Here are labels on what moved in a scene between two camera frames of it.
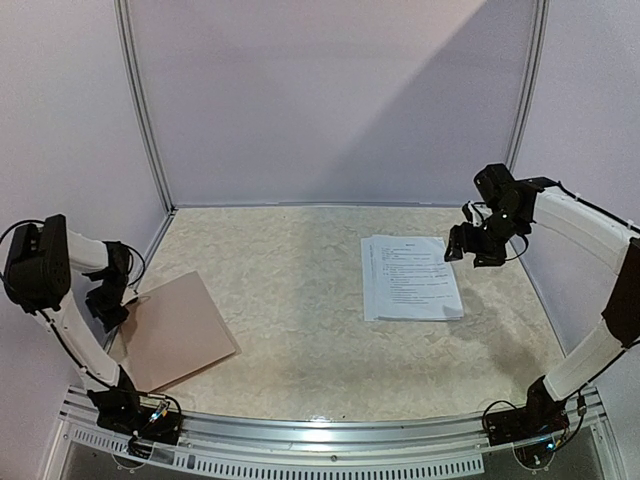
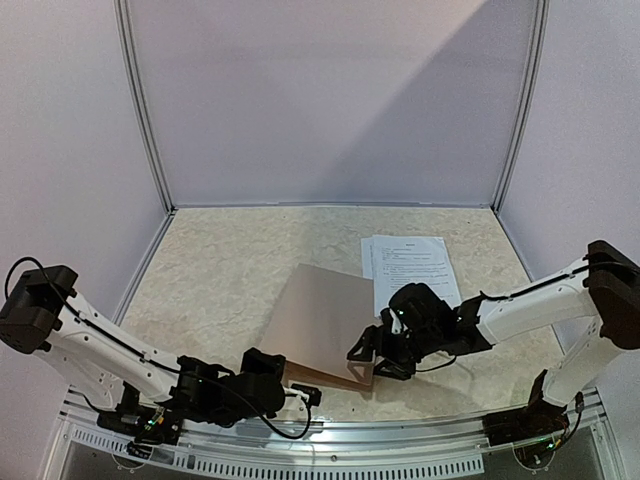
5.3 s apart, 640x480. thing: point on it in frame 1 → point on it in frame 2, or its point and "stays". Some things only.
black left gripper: x=111 y=319 → x=269 y=364
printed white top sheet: x=408 y=279 stays
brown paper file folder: x=173 y=331 → x=318 y=320
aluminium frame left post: x=121 y=9 stays
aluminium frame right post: x=540 y=35 stays
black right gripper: x=463 y=240 → x=382 y=350
